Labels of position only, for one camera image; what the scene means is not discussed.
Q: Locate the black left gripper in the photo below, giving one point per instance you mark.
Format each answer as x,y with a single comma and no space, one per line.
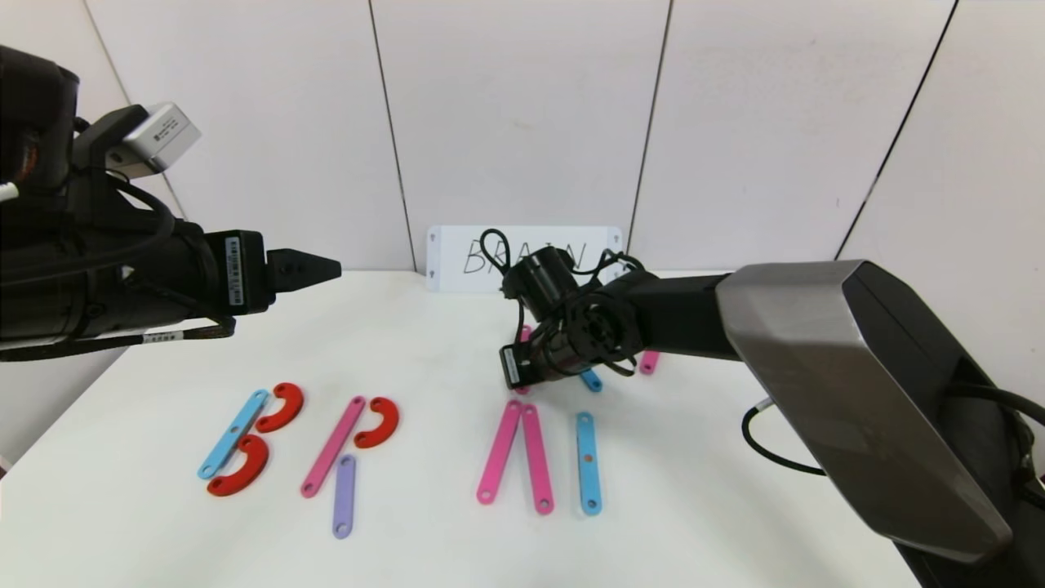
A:
243,271

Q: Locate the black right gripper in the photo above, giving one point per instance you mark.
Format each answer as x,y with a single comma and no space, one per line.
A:
512,368

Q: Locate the long pink bar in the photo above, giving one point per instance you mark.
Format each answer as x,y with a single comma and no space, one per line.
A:
499,452
333,447
526,333
536,457

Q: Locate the small red arc piece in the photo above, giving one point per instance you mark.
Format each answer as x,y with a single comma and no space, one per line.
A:
388,420

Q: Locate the short purple bar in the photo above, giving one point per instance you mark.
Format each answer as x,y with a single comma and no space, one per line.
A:
344,498

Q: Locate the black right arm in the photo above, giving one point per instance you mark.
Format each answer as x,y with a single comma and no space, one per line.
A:
816,359

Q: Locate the black and orange left arm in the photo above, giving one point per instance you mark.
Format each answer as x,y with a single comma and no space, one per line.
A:
65,245

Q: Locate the white sign card reading BRAIN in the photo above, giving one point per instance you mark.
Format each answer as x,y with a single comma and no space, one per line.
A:
457,245

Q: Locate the short blue bar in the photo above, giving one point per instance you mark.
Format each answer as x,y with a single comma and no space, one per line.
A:
592,381

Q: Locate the medium red arc piece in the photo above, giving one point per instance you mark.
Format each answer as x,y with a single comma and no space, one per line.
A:
292,404

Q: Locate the short pink bar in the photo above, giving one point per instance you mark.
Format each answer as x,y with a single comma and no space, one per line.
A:
648,363

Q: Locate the long blue bar orange dot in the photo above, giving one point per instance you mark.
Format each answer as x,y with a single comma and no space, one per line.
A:
589,482

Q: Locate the long plain blue bar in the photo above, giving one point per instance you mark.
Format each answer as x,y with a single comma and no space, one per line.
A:
233,434

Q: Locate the large red arc piece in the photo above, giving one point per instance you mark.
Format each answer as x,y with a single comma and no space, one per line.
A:
256,471

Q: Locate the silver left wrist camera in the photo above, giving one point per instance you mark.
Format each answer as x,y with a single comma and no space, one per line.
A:
163,135

